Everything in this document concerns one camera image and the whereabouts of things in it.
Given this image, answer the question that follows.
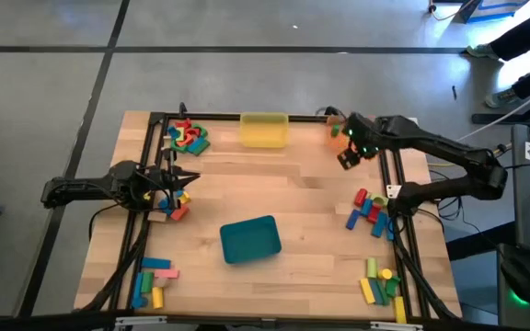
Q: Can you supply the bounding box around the teal plastic bin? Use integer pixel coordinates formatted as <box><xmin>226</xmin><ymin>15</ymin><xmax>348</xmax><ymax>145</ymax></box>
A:
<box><xmin>219</xmin><ymin>214</ymin><xmax>282</xmax><ymax>266</ymax></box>

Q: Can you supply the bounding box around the black desk foot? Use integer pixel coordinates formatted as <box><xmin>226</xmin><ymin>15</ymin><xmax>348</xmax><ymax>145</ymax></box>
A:
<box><xmin>470</xmin><ymin>89</ymin><xmax>530</xmax><ymax>144</ymax></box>

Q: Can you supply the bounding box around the orange plastic bin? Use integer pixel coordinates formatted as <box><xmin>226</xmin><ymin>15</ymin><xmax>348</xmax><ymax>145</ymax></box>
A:
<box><xmin>325</xmin><ymin>117</ymin><xmax>358</xmax><ymax>160</ymax></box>

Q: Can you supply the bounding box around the yellow plastic bin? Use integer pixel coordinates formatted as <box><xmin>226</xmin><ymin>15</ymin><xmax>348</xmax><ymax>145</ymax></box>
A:
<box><xmin>239</xmin><ymin>112</ymin><xmax>290</xmax><ymax>149</ymax></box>

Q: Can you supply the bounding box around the black front crossbar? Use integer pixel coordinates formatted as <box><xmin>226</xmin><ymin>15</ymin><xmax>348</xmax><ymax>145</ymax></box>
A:
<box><xmin>0</xmin><ymin>311</ymin><xmax>530</xmax><ymax>331</ymax></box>

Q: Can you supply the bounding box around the black cable bundle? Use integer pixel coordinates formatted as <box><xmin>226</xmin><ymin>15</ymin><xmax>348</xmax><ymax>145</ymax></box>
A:
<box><xmin>78</xmin><ymin>215</ymin><xmax>151</xmax><ymax>314</ymax></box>
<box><xmin>391</xmin><ymin>220</ymin><xmax>460</xmax><ymax>322</ymax></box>

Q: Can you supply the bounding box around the person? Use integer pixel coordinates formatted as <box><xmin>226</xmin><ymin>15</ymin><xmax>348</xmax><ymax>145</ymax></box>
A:
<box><xmin>466</xmin><ymin>7</ymin><xmax>530</xmax><ymax>110</ymax></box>

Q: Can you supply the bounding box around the yellow plank block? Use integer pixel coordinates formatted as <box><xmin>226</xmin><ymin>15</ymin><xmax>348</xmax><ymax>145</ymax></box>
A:
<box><xmin>360</xmin><ymin>278</ymin><xmax>376</xmax><ymax>305</ymax></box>
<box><xmin>394</xmin><ymin>296</ymin><xmax>407</xmax><ymax>325</ymax></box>

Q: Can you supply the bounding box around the black computer mouse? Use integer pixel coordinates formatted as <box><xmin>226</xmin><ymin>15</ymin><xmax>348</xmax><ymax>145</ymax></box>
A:
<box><xmin>500</xmin><ymin>257</ymin><xmax>530</xmax><ymax>304</ymax></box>

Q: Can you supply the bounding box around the blue white bag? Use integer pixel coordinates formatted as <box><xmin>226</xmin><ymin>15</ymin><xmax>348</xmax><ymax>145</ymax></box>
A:
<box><xmin>457</xmin><ymin>0</ymin><xmax>530</xmax><ymax>24</ymax></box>

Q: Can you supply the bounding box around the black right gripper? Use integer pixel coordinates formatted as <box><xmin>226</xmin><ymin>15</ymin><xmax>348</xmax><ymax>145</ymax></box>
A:
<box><xmin>337</xmin><ymin>111</ymin><xmax>385</xmax><ymax>171</ymax></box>

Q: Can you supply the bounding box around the black aluminium table frame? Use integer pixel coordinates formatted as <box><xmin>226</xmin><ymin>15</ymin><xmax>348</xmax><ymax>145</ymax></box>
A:
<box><xmin>108</xmin><ymin>109</ymin><xmax>432</xmax><ymax>323</ymax></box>

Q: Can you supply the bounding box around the silver metal bracket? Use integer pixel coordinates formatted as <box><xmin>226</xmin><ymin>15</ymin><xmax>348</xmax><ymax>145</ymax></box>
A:
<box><xmin>369</xmin><ymin>320</ymin><xmax>425</xmax><ymax>331</ymax></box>
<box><xmin>114</xmin><ymin>314</ymin><xmax>168</xmax><ymax>328</ymax></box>

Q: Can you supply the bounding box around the blue short plank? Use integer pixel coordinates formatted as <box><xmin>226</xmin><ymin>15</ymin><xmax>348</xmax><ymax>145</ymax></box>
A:
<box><xmin>186</xmin><ymin>138</ymin><xmax>207</xmax><ymax>155</ymax></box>

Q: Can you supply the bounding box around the white cable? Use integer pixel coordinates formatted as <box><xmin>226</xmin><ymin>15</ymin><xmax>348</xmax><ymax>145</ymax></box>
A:
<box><xmin>456</xmin><ymin>78</ymin><xmax>530</xmax><ymax>143</ymax></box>

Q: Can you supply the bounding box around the orange-red arch block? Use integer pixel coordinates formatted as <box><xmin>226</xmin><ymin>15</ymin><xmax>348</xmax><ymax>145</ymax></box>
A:
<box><xmin>181</xmin><ymin>128</ymin><xmax>202</xmax><ymax>147</ymax></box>

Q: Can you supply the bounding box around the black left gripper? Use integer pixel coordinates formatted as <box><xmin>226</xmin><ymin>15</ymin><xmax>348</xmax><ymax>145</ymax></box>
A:
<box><xmin>147</xmin><ymin>149</ymin><xmax>201</xmax><ymax>194</ymax></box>

